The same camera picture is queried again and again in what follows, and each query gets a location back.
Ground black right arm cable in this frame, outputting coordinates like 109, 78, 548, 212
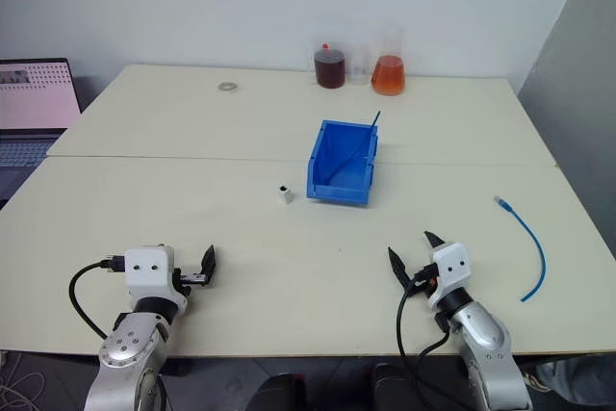
396, 264, 456, 411

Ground blue Ethernet cable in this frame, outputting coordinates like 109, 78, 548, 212
493, 194, 548, 303

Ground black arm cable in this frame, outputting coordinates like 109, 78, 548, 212
396, 264, 456, 411
67, 259, 127, 341

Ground flask with orange liquid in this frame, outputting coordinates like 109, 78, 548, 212
370, 27, 409, 97

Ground empty clear beaker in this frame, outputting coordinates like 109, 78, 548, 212
347, 43, 372, 87

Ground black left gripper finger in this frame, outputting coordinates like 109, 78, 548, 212
200, 244, 218, 288

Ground beaker with dark brown liquid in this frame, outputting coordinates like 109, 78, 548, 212
313, 39, 349, 90

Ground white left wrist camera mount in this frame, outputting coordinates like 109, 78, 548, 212
123, 244, 193, 317

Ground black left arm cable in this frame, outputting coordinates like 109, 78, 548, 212
67, 259, 127, 341

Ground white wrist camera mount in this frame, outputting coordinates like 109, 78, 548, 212
424, 243, 473, 310
123, 244, 193, 317

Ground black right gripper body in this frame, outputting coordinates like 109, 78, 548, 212
407, 260, 440, 298

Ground dark rounded shape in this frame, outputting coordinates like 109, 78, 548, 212
370, 363, 425, 411
248, 372, 308, 411

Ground blue plastic storage bin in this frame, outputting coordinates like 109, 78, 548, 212
305, 117, 379, 206

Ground open laptop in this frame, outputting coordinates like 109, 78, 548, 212
0, 58, 84, 203

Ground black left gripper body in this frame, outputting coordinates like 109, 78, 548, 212
172, 268, 212, 295

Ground white floor cables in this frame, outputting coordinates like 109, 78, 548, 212
0, 349, 35, 411

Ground grey blue cloth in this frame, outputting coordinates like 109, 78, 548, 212
521, 356, 616, 407

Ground thin blue stick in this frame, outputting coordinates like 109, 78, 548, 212
326, 110, 382, 186

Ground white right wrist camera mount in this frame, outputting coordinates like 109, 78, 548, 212
424, 243, 473, 310

